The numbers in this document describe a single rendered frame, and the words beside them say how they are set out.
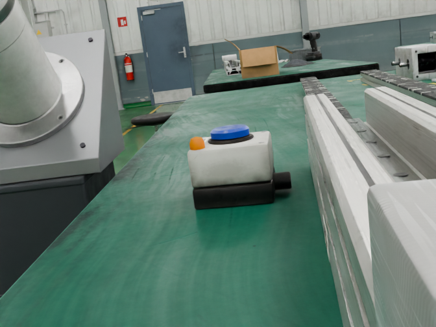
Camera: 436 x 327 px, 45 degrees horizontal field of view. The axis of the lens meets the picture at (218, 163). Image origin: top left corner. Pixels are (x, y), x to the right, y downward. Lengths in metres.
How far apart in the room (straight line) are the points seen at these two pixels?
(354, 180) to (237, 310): 0.12
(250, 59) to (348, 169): 2.59
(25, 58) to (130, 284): 0.48
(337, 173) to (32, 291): 0.24
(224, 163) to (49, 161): 0.37
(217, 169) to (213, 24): 11.21
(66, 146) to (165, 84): 10.96
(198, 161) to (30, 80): 0.37
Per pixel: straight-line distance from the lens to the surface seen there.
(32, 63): 0.81
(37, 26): 12.14
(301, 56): 4.29
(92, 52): 0.94
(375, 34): 12.08
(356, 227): 0.19
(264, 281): 0.35
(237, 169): 0.51
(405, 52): 1.68
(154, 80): 11.79
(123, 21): 11.92
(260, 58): 2.85
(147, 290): 0.37
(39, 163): 0.82
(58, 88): 0.88
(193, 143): 0.51
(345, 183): 0.24
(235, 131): 0.53
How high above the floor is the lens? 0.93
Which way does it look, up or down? 12 degrees down
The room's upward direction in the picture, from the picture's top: 7 degrees counter-clockwise
